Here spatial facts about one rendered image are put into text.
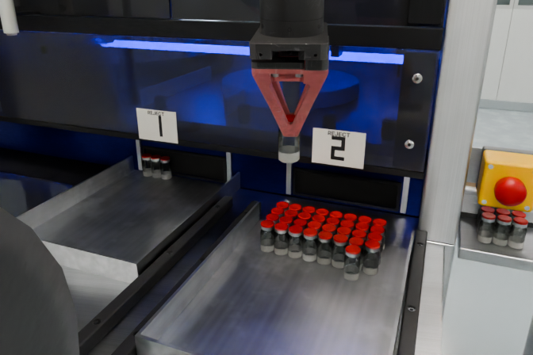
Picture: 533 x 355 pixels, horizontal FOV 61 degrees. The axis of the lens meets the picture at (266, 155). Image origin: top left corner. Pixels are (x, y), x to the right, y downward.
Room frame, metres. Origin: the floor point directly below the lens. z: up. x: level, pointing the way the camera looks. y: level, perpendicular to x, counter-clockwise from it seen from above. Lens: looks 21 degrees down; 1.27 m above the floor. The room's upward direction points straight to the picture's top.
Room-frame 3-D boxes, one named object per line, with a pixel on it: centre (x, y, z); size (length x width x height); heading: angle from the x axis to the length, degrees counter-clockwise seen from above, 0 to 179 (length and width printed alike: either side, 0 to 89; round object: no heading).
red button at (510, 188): (0.58, -0.34, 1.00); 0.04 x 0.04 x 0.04; 69
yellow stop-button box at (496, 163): (0.62, -0.36, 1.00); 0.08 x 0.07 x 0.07; 159
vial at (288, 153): (0.44, -0.02, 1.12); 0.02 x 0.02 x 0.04
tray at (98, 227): (0.72, 0.23, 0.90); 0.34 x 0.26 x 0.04; 159
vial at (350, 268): (0.54, -0.12, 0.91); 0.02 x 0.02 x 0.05
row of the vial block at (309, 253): (0.58, -0.07, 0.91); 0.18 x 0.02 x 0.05; 68
